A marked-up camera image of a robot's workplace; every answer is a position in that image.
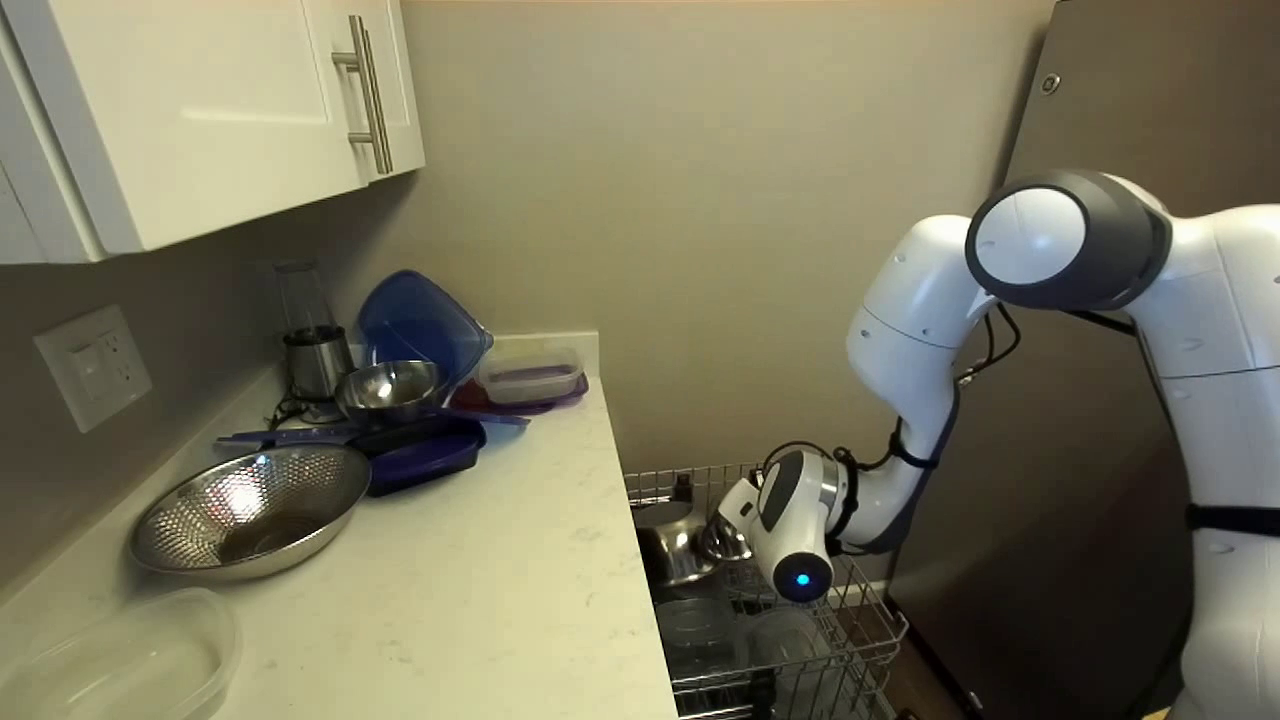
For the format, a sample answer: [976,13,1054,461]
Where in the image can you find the large metal colander bowl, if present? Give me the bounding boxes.
[126,448,370,586]

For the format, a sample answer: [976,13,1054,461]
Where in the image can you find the clear plastic container foreground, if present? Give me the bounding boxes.
[0,589,239,720]

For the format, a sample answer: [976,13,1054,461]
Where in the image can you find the dark blue plate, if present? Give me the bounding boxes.
[356,416,484,497]

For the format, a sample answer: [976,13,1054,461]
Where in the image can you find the white wire dishwasher rack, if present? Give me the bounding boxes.
[625,461,912,720]

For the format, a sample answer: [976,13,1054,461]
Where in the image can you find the white upper cabinet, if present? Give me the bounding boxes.
[0,0,425,265]

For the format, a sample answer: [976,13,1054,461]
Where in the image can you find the silver bowl in rack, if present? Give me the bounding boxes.
[652,517,716,589]

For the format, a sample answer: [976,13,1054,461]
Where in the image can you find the cabinet metal handle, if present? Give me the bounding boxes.
[331,15,390,171]

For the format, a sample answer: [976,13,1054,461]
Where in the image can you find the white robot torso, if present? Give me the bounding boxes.
[1129,205,1280,720]

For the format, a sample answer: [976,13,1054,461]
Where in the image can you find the small steel bowl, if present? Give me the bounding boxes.
[335,360,440,416]

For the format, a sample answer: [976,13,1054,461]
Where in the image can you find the steel cup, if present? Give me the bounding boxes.
[283,325,353,402]

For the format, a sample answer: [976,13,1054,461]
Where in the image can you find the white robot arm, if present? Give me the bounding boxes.
[716,171,1173,605]

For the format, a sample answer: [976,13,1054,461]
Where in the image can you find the clear container purple lid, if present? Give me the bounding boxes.
[452,363,587,416]

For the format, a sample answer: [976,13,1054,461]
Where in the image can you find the white wall outlet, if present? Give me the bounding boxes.
[37,306,153,434]

